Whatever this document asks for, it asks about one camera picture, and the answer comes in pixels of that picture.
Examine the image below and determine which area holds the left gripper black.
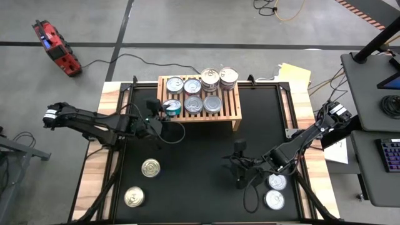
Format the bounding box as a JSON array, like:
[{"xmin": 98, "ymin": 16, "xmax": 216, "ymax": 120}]
[{"xmin": 144, "ymin": 106, "xmax": 172, "ymax": 139}]

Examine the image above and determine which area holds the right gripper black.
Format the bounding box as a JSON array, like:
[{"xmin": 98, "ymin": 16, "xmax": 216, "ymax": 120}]
[{"xmin": 222, "ymin": 155, "xmax": 267, "ymax": 189}]

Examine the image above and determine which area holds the teal label tuna can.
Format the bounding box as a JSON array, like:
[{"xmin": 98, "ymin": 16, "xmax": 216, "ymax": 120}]
[{"xmin": 162, "ymin": 98, "xmax": 183, "ymax": 117}]

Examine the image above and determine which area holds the blue label tuna can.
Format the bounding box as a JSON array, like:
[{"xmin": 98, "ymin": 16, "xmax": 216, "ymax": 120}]
[
  {"xmin": 184, "ymin": 94, "xmax": 204, "ymax": 115},
  {"xmin": 264, "ymin": 189, "xmax": 286, "ymax": 211}
]

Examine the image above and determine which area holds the silver lid can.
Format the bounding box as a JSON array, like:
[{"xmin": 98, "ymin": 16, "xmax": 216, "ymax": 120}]
[
  {"xmin": 267, "ymin": 173, "xmax": 288, "ymax": 192},
  {"xmin": 166, "ymin": 76, "xmax": 185, "ymax": 95}
]

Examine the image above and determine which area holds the green label tuna can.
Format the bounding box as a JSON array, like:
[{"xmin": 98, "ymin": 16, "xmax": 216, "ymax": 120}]
[{"xmin": 202, "ymin": 94, "xmax": 223, "ymax": 114}]

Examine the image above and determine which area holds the wooden slatted shelf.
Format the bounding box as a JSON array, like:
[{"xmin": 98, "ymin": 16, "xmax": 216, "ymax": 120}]
[{"xmin": 155, "ymin": 74, "xmax": 243, "ymax": 133}]

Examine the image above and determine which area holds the white paper sheet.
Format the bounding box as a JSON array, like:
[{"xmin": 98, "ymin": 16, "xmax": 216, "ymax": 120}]
[{"xmin": 323, "ymin": 137, "xmax": 349, "ymax": 165}]

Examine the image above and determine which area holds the yellow paper folder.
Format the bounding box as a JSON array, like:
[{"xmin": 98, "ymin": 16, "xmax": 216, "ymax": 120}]
[{"xmin": 276, "ymin": 62, "xmax": 313, "ymax": 88}]

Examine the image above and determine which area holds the black desk leg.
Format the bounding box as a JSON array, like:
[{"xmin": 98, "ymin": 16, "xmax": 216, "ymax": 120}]
[{"xmin": 320, "ymin": 114, "xmax": 360, "ymax": 150}]

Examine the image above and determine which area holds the red black tool case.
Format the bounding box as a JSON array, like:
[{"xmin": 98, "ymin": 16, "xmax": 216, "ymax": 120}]
[{"xmin": 31, "ymin": 19, "xmax": 83, "ymax": 78}]

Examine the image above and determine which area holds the grey desk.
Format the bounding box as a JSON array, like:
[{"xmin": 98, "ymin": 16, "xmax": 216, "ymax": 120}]
[
  {"xmin": 339, "ymin": 51, "xmax": 400, "ymax": 134},
  {"xmin": 349, "ymin": 129, "xmax": 400, "ymax": 209}
]

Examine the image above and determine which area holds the grey metal stand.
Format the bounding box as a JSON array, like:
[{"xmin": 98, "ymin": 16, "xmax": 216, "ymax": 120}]
[{"xmin": 0, "ymin": 124, "xmax": 53, "ymax": 225}]

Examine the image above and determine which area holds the black keyboard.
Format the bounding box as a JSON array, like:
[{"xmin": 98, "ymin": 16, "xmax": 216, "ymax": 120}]
[{"xmin": 374, "ymin": 138, "xmax": 400, "ymax": 173}]

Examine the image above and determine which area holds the monitor with blue screen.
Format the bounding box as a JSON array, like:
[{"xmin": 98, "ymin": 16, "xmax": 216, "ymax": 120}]
[{"xmin": 376, "ymin": 56, "xmax": 400, "ymax": 91}]

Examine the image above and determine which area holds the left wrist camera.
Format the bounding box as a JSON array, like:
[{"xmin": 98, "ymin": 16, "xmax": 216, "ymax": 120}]
[{"xmin": 145, "ymin": 97, "xmax": 163, "ymax": 116}]

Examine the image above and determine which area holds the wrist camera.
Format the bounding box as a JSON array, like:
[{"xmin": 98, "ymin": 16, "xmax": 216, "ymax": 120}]
[
  {"xmin": 233, "ymin": 139, "xmax": 248, "ymax": 154},
  {"xmin": 145, "ymin": 97, "xmax": 163, "ymax": 116}
]

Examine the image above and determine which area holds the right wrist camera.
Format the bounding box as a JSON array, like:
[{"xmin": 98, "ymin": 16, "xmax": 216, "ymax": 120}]
[{"xmin": 233, "ymin": 139, "xmax": 248, "ymax": 154}]

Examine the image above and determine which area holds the black camera cable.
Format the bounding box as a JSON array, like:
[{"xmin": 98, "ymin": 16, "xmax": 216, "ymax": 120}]
[
  {"xmin": 156, "ymin": 121, "xmax": 187, "ymax": 146},
  {"xmin": 242, "ymin": 173, "xmax": 261, "ymax": 214}
]

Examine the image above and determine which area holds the black floor cable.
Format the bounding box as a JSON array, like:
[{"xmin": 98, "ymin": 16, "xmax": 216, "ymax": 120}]
[
  {"xmin": 252, "ymin": 0, "xmax": 279, "ymax": 17},
  {"xmin": 81, "ymin": 52, "xmax": 203, "ymax": 76}
]

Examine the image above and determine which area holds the black cable bundle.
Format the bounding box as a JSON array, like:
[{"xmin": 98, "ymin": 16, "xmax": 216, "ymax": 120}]
[{"xmin": 311, "ymin": 67, "xmax": 349, "ymax": 115}]

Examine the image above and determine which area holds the yellow floor cable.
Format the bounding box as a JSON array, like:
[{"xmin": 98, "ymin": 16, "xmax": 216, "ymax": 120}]
[{"xmin": 273, "ymin": 0, "xmax": 309, "ymax": 23}]

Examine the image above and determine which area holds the coiled black cable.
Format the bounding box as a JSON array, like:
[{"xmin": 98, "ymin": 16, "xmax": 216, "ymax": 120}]
[{"xmin": 379, "ymin": 94, "xmax": 400, "ymax": 120}]

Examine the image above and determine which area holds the striped cable cover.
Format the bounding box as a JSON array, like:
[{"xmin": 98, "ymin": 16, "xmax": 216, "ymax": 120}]
[{"xmin": 334, "ymin": 0, "xmax": 387, "ymax": 31}]

